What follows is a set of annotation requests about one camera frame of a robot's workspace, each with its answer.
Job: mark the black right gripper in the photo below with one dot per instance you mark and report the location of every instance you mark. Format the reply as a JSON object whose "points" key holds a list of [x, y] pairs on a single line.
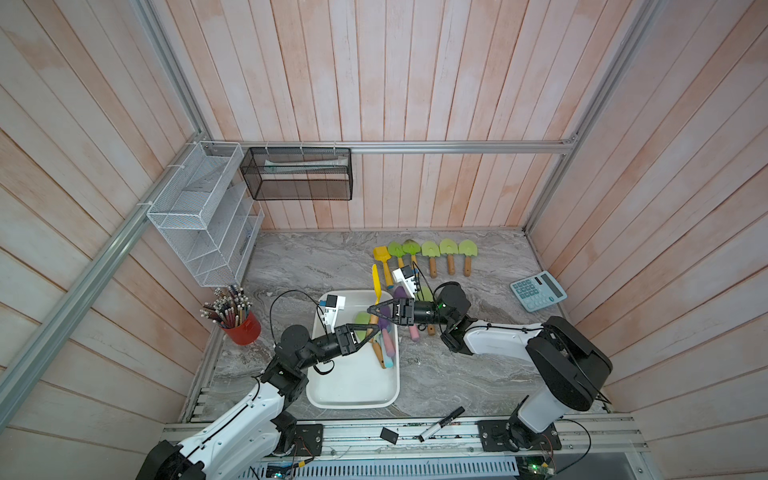
{"points": [[406, 313]]}

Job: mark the white plastic storage box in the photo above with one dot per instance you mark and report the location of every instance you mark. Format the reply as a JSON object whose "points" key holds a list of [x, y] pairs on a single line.
{"points": [[356, 381]]}

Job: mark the green trowel wooden handle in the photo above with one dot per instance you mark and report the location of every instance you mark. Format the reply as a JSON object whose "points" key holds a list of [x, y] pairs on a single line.
{"points": [[363, 318]]}

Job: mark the red pencil cup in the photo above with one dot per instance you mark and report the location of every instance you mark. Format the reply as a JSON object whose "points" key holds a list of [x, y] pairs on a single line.
{"points": [[247, 332]]}

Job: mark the white wire mesh shelf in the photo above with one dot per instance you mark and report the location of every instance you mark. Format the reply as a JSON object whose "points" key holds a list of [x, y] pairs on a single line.
{"points": [[207, 215]]}

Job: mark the green shovel yellow handle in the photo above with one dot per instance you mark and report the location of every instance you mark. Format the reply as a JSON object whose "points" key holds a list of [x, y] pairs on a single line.
{"points": [[395, 249]]}

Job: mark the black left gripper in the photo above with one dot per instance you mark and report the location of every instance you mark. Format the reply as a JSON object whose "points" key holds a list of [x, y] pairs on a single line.
{"points": [[348, 333]]}

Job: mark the green shovel orange handle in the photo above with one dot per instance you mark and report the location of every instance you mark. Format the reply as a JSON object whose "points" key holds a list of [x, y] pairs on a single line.
{"points": [[412, 249]]}

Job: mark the small black square block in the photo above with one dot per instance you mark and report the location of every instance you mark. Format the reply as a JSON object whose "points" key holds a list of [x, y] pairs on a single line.
{"points": [[389, 435]]}

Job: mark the yellow square shovel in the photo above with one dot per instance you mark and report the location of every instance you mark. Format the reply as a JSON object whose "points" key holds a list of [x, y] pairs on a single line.
{"points": [[382, 255]]}

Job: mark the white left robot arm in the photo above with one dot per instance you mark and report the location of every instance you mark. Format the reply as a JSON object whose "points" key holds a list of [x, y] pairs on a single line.
{"points": [[257, 425]]}

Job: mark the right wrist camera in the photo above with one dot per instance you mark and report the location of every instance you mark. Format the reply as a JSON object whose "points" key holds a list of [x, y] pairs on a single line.
{"points": [[407, 278]]}

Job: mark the light blue calculator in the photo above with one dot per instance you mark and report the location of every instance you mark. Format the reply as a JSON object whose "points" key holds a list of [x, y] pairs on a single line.
{"points": [[538, 291]]}

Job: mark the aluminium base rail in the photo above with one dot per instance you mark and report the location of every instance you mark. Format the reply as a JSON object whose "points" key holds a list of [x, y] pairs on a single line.
{"points": [[589, 446]]}

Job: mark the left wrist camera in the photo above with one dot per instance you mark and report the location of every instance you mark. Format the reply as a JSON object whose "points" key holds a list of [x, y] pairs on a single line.
{"points": [[329, 310]]}

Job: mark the black marker pen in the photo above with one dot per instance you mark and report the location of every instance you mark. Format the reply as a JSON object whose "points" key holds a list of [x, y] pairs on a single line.
{"points": [[440, 424]]}

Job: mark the purple shovel pink handle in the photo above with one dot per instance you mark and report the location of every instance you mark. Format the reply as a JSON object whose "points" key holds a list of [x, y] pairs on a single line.
{"points": [[385, 329]]}

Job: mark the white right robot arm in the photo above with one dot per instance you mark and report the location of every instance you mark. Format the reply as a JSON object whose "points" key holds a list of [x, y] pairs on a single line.
{"points": [[573, 369]]}

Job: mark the black wire mesh basket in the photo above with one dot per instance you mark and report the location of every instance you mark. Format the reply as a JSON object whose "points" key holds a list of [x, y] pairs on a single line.
{"points": [[298, 173]]}

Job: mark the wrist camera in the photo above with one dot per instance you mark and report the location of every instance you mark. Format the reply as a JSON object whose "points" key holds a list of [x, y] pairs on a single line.
{"points": [[329, 310], [407, 278]]}

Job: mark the large green shovel blade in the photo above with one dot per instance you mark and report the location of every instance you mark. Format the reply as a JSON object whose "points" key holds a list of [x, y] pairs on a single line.
{"points": [[427, 295]]}

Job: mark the green shovel wooden handle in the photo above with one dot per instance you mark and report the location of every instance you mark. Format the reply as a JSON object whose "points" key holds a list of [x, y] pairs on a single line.
{"points": [[448, 249], [431, 250], [469, 250]]}

